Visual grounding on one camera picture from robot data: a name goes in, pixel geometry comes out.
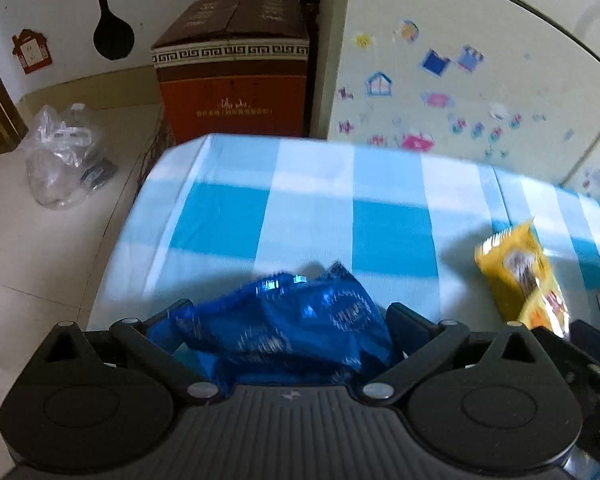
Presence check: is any blue snack packet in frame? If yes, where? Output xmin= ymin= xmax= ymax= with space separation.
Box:
xmin=145 ymin=261 xmax=406 ymax=396

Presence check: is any cream cabinet with stickers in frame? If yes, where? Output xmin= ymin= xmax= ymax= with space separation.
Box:
xmin=325 ymin=0 xmax=600 ymax=211

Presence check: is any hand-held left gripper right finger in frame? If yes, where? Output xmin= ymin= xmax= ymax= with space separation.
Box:
xmin=362 ymin=301 xmax=553 ymax=403

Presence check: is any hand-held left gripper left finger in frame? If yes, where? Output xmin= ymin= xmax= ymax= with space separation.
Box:
xmin=42 ymin=298 xmax=218 ymax=402

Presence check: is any red brown printed carton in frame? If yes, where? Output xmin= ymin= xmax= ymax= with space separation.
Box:
xmin=150 ymin=0 xmax=312 ymax=146

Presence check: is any orange yellow snack packet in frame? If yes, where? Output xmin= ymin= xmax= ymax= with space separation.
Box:
xmin=474 ymin=219 xmax=572 ymax=338

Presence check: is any blue white checkered tablecloth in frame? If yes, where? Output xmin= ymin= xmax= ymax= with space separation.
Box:
xmin=87 ymin=132 xmax=600 ymax=361

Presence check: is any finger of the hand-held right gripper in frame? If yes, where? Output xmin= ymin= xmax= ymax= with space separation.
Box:
xmin=569 ymin=321 xmax=600 ymax=368
xmin=530 ymin=326 xmax=588 ymax=378

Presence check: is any red house wall sticker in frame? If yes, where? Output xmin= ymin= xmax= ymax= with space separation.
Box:
xmin=12 ymin=29 xmax=51 ymax=75

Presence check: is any clear plastic bag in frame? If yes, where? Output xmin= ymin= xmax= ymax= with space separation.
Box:
xmin=26 ymin=103 xmax=118 ymax=208

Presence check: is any black spoon wall sticker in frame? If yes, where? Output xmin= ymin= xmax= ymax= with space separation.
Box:
xmin=91 ymin=0 xmax=136 ymax=61

